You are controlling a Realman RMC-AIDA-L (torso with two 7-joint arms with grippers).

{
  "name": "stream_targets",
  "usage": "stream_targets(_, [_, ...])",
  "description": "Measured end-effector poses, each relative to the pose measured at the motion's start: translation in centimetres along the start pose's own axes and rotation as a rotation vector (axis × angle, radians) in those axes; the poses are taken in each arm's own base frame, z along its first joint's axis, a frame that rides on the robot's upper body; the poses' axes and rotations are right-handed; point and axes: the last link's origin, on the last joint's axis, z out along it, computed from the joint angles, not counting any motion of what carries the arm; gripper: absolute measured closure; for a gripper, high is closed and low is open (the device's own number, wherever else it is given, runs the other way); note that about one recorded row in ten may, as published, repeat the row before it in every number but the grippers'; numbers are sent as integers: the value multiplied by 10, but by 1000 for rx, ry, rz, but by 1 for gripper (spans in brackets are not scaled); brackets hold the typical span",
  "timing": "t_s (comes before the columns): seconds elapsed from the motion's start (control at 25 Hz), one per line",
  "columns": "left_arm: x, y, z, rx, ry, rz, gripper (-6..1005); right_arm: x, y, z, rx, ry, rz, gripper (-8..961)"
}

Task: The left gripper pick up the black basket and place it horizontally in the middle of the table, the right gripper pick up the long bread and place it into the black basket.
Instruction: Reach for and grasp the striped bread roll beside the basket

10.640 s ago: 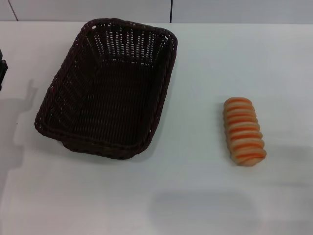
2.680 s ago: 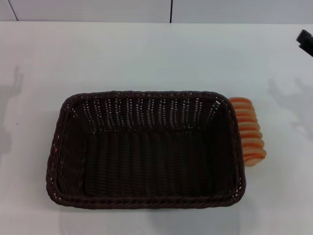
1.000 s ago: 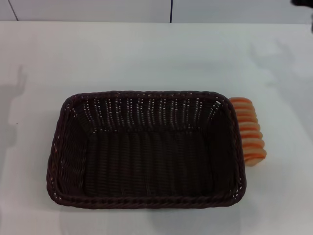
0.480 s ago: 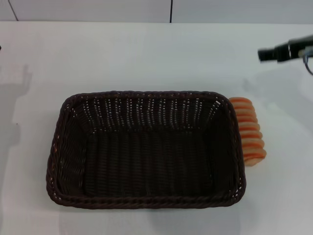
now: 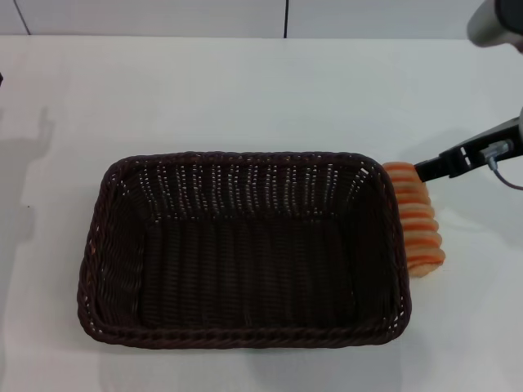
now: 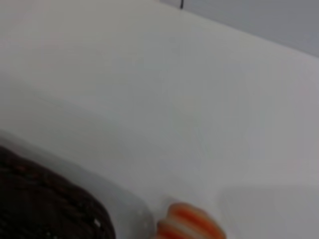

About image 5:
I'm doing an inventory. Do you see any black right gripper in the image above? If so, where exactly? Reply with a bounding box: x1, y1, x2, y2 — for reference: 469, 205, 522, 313
412, 117, 523, 184

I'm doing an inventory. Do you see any orange striped bread loaf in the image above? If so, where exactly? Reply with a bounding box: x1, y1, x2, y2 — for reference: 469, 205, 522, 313
383, 161, 446, 279

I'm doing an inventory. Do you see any dark brown wicker basket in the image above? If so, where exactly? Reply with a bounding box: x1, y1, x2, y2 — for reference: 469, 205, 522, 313
76, 150, 413, 350

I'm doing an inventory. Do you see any right arm connector cable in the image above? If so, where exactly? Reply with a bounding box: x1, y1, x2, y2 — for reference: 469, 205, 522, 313
481, 140, 523, 189

